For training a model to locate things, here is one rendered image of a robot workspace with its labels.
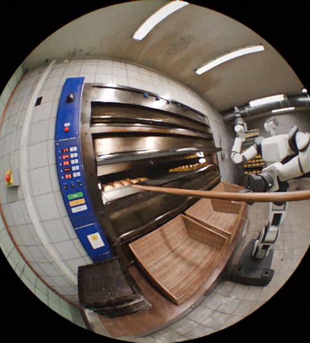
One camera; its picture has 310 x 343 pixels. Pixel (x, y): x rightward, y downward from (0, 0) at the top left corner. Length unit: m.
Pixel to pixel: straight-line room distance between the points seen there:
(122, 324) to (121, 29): 2.06
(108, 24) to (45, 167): 1.24
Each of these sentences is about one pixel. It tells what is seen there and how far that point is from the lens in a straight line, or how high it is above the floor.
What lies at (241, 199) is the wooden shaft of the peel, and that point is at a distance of 0.38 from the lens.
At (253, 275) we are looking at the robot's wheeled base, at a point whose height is 0.19.
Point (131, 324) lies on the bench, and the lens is 0.81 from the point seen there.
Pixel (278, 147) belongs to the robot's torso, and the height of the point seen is 1.33.
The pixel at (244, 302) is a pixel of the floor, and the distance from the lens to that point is 1.46.
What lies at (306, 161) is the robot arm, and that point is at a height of 1.28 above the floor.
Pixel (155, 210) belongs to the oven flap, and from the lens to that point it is 0.81.
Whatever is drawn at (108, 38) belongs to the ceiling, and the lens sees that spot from 1.31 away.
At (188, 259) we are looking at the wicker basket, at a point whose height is 0.59.
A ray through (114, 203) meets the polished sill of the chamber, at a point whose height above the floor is 1.17.
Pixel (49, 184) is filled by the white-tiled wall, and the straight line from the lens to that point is 0.69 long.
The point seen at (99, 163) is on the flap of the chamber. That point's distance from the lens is 0.50.
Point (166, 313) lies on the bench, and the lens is 0.78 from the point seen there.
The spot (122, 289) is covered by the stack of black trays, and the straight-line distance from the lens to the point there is 0.56.
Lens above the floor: 1.35
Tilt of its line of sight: 3 degrees down
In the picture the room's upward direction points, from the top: 11 degrees counter-clockwise
